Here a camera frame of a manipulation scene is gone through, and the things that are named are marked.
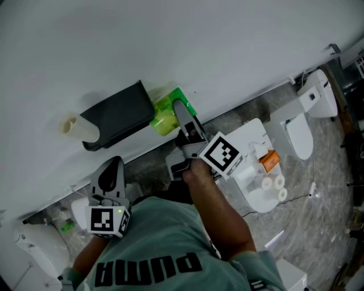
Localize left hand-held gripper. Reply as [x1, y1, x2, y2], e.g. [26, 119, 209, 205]
[84, 155, 134, 239]

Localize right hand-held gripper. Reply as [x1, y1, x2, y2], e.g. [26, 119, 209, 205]
[172, 98, 245, 181]

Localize green toilet paper roll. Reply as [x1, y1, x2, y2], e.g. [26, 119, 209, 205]
[148, 87, 197, 137]

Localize old cardboard toilet paper roll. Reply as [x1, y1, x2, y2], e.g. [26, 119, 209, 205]
[57, 110, 101, 143]

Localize black toilet paper holder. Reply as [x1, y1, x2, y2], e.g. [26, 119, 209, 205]
[79, 80, 156, 152]

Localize person's right forearm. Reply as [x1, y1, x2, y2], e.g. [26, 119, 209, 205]
[181, 159, 258, 261]

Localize person's left forearm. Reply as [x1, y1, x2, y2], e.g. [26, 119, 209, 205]
[72, 234, 115, 281]

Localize white toilet with closed lid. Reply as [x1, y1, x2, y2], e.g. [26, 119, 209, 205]
[226, 117, 283, 214]

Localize white rounded toilet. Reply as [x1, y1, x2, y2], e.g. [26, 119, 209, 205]
[13, 223, 72, 291]

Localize white toilet with open seat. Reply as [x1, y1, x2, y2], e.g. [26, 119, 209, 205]
[268, 86, 321, 161]

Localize white toilet with sticker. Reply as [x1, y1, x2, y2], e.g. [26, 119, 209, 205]
[301, 68, 339, 119]

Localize person's green t-shirt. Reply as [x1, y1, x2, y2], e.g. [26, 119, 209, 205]
[60, 196, 286, 291]

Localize small white packet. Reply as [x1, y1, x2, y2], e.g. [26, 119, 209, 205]
[250, 141, 270, 160]

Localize orange box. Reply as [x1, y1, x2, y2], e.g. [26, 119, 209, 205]
[259, 149, 281, 173]

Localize white power adapter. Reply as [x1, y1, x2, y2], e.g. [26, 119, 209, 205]
[308, 181, 321, 199]

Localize dark shelf unit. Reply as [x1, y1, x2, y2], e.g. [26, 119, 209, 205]
[324, 43, 364, 207]

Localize white square box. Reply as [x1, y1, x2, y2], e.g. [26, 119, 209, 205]
[263, 229, 308, 291]

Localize black floor cable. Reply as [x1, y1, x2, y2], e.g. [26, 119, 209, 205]
[241, 193, 312, 218]

